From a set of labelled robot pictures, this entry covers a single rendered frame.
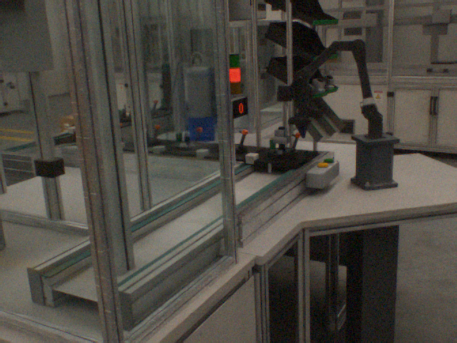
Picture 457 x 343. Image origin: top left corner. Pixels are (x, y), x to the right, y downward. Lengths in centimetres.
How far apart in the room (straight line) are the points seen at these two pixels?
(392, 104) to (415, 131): 40
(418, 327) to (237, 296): 157
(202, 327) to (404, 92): 508
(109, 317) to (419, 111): 536
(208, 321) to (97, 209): 52
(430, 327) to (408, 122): 363
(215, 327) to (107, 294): 44
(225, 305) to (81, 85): 76
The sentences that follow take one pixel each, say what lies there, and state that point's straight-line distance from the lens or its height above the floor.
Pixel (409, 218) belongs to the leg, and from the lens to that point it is 204.
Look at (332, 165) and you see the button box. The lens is 213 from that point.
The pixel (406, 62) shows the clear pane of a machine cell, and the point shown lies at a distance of 614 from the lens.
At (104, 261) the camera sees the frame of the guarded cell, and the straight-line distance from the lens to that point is 104.
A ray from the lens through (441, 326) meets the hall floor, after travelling 295.
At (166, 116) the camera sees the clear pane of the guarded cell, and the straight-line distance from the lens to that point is 116.
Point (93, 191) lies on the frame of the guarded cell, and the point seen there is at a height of 124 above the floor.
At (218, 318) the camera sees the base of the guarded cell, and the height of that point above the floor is 77.
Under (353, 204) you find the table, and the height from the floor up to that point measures 86.
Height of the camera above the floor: 152
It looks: 16 degrees down
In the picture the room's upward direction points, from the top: 3 degrees counter-clockwise
